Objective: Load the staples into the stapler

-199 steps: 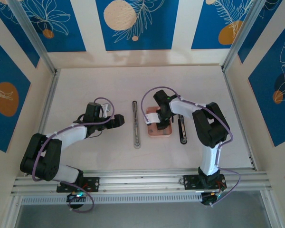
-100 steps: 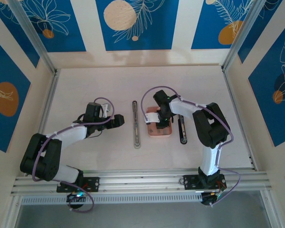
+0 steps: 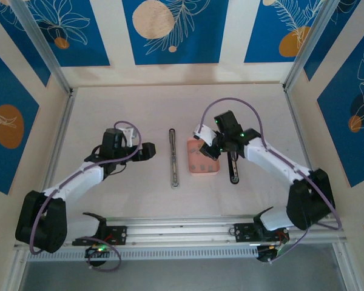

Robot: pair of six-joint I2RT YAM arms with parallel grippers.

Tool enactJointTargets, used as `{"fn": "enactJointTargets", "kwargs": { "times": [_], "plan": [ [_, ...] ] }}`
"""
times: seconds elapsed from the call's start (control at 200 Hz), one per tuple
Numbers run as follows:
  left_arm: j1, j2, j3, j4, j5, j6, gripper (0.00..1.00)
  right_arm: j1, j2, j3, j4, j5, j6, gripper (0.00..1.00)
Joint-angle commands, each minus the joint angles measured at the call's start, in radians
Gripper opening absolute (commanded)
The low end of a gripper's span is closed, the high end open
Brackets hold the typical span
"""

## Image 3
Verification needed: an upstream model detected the pink plastic tray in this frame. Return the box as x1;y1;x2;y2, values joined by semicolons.
186;136;222;177

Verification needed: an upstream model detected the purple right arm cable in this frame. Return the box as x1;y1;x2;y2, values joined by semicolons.
200;96;343;266

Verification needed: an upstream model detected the silver stapler magazine rail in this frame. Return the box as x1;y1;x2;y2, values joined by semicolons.
169;128;181;190

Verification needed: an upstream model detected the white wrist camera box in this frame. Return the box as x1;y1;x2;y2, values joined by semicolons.
193;124;215;146
118;127;138;149

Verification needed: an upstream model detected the aluminium side rail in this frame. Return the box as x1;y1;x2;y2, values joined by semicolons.
4;88;77;291
283;86;363;291

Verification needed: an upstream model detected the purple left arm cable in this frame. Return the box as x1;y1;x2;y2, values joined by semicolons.
29;121;142;272

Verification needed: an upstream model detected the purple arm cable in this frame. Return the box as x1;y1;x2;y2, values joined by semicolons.
29;121;142;272
200;96;343;266

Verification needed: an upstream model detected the grey slotted cable duct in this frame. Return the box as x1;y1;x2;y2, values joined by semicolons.
27;247;259;262

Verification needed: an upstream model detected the aluminium frame post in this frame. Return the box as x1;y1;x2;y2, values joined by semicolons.
9;0;73;95
282;0;342;92

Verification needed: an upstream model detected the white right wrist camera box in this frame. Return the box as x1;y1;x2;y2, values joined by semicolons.
193;124;215;146

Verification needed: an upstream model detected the small electronics board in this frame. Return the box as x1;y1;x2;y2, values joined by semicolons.
256;242;292;265
84;246;110;267

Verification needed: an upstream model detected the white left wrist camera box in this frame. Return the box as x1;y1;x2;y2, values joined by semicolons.
118;127;138;149

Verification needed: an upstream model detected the black stapler top cover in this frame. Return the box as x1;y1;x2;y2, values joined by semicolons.
228;150;240;185

